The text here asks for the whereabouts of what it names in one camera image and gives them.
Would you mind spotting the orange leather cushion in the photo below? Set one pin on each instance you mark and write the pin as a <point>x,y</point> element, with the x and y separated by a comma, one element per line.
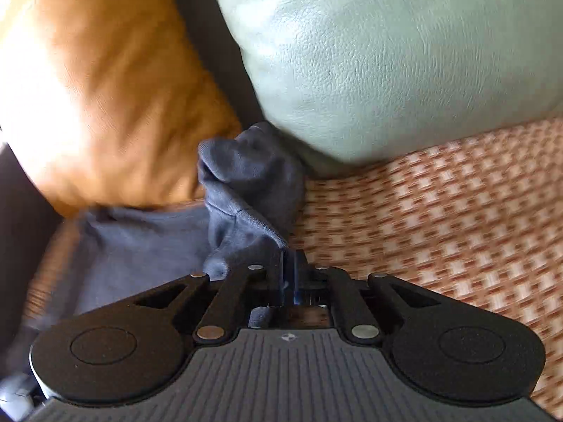
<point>101,88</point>

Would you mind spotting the woven rattan sofa mat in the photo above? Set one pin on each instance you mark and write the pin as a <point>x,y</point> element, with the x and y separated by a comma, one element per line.
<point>418,228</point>

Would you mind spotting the dark grey shirt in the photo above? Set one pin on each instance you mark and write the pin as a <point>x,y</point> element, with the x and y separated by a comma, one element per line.
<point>246,184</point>

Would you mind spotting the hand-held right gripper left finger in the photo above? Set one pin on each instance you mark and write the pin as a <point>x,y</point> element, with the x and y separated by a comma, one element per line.
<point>286,283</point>

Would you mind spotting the pale green leather cushion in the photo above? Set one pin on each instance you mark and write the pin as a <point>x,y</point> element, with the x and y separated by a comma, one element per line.
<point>387,52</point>

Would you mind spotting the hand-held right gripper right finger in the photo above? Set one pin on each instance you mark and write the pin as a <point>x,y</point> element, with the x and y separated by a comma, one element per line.
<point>300,283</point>

